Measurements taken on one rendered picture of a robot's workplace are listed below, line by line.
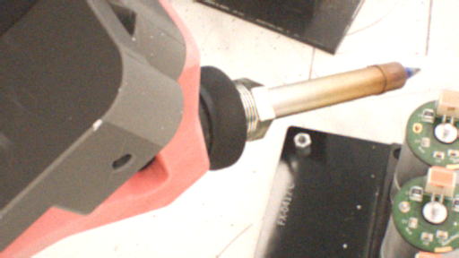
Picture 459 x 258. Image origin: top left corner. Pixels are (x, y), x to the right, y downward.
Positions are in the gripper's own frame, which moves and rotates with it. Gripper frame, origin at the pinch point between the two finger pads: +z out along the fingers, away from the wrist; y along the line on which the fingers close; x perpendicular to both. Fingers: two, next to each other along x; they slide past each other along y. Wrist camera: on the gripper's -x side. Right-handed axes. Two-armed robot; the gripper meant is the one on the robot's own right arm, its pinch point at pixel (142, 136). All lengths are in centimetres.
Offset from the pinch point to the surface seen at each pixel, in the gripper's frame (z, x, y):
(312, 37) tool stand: 16.0, -3.4, 7.8
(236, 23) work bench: 15.4, -1.3, 10.4
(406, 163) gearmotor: 10.7, -3.4, -0.8
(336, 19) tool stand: 16.7, -4.6, 8.1
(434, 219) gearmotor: 9.2, -3.1, -3.2
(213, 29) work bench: 14.9, -0.5, 10.7
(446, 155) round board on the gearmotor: 10.1, -4.6, -1.6
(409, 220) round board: 8.9, -2.5, -2.8
